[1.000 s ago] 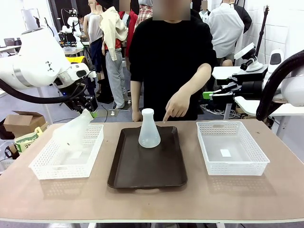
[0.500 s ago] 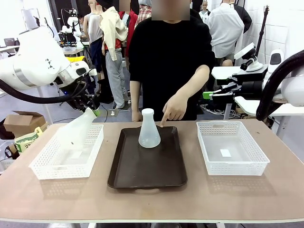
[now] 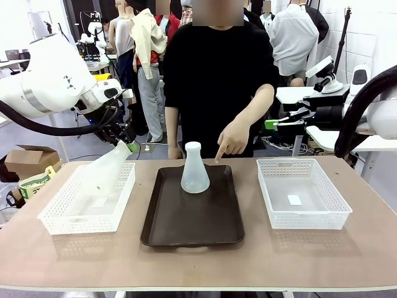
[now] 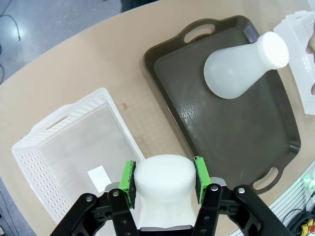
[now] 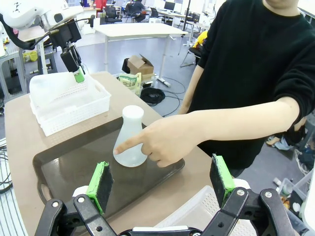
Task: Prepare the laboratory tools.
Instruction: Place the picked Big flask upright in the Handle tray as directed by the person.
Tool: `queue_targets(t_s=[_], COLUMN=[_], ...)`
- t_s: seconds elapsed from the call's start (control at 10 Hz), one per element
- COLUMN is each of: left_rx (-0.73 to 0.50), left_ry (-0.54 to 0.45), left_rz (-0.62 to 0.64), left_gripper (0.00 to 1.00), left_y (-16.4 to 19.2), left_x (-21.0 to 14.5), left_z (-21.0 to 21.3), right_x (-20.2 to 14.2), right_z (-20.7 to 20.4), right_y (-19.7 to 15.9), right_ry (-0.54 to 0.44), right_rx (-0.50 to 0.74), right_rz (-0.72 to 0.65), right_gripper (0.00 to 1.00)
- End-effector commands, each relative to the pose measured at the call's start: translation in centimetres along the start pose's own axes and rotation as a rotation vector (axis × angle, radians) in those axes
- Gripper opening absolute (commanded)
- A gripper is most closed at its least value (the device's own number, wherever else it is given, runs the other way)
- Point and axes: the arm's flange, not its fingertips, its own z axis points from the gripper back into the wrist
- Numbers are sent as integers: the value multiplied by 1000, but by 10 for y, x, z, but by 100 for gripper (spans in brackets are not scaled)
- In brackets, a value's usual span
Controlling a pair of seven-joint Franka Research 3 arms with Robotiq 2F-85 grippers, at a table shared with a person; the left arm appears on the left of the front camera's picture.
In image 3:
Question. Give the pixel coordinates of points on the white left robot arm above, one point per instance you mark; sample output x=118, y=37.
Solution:
x=49, y=77

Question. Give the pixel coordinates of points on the mannequin in red shirt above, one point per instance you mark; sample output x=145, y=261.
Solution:
x=170, y=25

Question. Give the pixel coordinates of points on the white perforated plastic basket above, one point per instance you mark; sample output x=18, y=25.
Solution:
x=304, y=217
x=93, y=222

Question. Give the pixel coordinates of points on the brown cardboard box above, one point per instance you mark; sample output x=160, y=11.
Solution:
x=34, y=161

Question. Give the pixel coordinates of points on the white board panel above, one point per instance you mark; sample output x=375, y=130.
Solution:
x=37, y=21

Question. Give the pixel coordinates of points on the person's torso in black t-shirt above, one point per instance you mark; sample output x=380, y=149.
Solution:
x=217, y=77

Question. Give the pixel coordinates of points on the person's right hand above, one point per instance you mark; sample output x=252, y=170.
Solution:
x=176, y=152

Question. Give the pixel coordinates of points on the person's right forearm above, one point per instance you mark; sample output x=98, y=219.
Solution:
x=173, y=127

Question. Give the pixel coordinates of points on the mannequin cream jacket grey trousers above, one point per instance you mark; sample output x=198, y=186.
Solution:
x=145, y=34

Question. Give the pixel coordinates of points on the yellow cloth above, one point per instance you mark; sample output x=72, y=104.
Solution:
x=102, y=77

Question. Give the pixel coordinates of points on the translucent white conical flask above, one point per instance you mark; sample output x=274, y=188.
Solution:
x=105, y=174
x=195, y=177

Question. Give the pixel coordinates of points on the black tripod stand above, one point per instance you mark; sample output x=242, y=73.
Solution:
x=344, y=31

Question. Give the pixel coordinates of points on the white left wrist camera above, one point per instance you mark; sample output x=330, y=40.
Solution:
x=127, y=93

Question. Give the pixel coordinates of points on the person's left hand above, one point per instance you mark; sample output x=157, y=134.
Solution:
x=234, y=138

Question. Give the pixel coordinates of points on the white side table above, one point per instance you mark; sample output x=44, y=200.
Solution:
x=322, y=136

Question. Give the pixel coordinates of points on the mannequin in white tank top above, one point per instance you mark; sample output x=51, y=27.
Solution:
x=124, y=34

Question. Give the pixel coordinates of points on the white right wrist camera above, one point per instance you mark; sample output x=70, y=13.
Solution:
x=321, y=66

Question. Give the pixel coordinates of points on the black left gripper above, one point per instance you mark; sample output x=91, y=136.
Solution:
x=118, y=133

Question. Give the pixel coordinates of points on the mannequin in white shirt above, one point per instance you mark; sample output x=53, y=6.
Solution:
x=291, y=37

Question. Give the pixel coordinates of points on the dark brown plastic tray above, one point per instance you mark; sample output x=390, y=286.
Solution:
x=192, y=217

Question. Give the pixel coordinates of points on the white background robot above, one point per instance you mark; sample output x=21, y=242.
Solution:
x=94, y=31

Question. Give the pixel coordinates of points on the white paper label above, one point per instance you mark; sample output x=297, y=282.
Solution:
x=294, y=200

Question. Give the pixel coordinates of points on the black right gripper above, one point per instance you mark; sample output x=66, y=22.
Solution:
x=325, y=115

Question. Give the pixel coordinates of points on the person's left forearm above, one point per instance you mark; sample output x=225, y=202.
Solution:
x=256, y=105

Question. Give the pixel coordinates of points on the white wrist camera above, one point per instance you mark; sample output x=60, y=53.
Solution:
x=321, y=66
x=127, y=93

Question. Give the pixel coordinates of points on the white green printed bag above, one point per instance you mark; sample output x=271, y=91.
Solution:
x=34, y=186

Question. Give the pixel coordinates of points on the grey floor outlet plate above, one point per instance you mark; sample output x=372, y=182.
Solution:
x=147, y=148

